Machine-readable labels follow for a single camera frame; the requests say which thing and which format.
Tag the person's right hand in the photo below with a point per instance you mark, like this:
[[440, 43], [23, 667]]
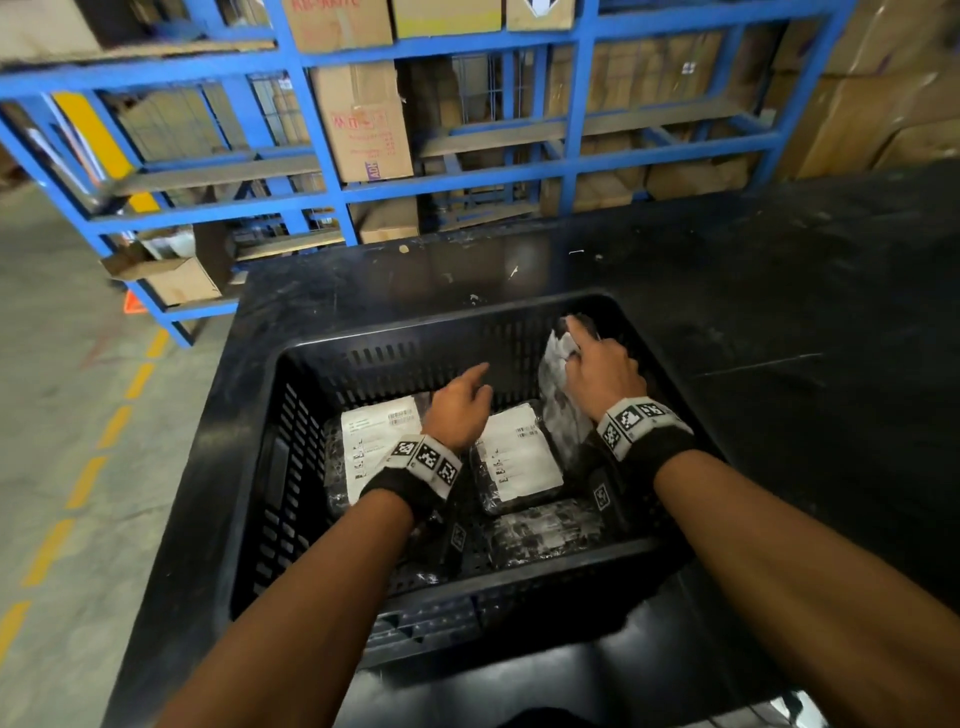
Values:
[[607, 379]]

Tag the person's left hand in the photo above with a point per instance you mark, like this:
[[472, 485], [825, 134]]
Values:
[[461, 412]]

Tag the black plastic crate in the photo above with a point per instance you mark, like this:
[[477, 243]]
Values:
[[525, 600]]

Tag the person's left forearm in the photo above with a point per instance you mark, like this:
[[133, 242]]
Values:
[[300, 622]]

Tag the person's right forearm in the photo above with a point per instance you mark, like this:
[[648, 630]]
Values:
[[810, 585]]

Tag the small plain cardboard box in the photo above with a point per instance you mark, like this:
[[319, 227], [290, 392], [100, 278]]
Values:
[[386, 223]]

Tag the tall red printed cardboard box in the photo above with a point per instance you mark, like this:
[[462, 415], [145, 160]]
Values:
[[360, 127]]

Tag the plastic wrapped carton pallet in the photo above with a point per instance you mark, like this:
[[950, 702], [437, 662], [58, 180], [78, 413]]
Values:
[[637, 75]]

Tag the orange cone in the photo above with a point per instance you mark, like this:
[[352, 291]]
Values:
[[133, 305]]

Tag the stack of brown cartons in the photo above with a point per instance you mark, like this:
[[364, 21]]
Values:
[[862, 112]]

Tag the diamond label cardboard box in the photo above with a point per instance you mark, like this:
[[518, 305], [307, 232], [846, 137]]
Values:
[[517, 15]]

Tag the yellow striped cardboard box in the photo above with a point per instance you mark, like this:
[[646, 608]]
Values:
[[446, 15]]

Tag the red lettered cardboard box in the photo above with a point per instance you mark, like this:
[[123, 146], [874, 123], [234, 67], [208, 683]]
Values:
[[337, 30]]

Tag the blue metal shelf rack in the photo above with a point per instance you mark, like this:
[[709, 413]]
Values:
[[150, 75]]

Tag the large open cardboard box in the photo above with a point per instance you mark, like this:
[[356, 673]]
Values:
[[45, 30]]

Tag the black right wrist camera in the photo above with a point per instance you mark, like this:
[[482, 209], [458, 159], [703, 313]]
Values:
[[601, 497]]

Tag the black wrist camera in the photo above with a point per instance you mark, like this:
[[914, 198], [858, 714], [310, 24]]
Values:
[[457, 538], [601, 497]]

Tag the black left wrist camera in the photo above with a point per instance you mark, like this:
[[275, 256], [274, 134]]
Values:
[[457, 538]]

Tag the yellow post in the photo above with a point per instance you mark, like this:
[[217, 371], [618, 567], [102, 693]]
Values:
[[90, 127]]

